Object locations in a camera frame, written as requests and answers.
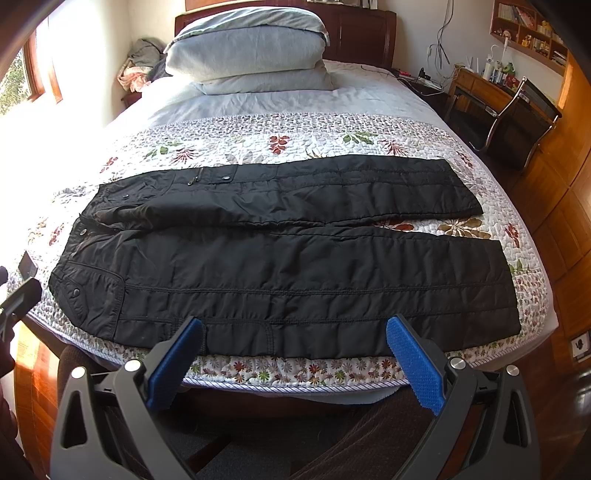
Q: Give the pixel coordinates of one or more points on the wooden framed window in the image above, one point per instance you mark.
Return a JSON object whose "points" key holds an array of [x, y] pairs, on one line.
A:
{"points": [[31, 75]]}

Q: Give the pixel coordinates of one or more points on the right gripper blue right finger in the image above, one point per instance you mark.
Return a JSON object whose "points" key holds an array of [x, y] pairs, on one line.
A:
{"points": [[421, 372]]}

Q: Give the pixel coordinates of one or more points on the wooden wall shelf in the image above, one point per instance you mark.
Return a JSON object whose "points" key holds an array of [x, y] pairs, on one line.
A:
{"points": [[523, 28]]}

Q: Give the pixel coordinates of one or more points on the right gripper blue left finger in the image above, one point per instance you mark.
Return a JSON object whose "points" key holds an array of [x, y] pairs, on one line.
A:
{"points": [[168, 362]]}

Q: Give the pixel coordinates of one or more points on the grey pillow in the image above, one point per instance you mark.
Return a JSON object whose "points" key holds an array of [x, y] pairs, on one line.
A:
{"points": [[247, 40], [316, 78]]}

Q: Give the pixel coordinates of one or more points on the wall power socket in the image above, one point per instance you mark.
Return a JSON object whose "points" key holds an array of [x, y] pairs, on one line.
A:
{"points": [[581, 347]]}

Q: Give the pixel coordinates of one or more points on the floral quilted bedspread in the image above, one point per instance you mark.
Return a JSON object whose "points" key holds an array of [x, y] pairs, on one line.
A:
{"points": [[369, 112]]}

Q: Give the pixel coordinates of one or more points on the wooden wardrobe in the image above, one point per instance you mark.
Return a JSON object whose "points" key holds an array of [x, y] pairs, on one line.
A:
{"points": [[553, 197]]}

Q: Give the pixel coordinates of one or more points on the top grey pillow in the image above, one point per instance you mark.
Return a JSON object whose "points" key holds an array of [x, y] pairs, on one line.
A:
{"points": [[247, 40]]}

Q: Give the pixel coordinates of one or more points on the black padded pants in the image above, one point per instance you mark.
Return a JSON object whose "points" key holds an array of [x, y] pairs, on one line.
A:
{"points": [[292, 260]]}

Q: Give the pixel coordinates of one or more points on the dark wooden headboard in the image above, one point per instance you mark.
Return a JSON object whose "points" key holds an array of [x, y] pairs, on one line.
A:
{"points": [[357, 35]]}

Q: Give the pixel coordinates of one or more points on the bottom grey pillow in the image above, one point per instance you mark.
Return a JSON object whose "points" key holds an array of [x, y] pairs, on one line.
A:
{"points": [[316, 78]]}

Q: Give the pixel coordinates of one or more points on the black metal chair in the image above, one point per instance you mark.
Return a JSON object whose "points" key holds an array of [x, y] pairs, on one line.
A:
{"points": [[517, 130]]}

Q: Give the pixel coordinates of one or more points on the wooden desk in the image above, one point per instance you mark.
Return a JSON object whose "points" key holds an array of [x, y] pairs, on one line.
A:
{"points": [[473, 105]]}

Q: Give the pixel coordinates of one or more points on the pile of clothes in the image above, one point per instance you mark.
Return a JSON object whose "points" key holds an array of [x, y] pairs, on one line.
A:
{"points": [[144, 64]]}

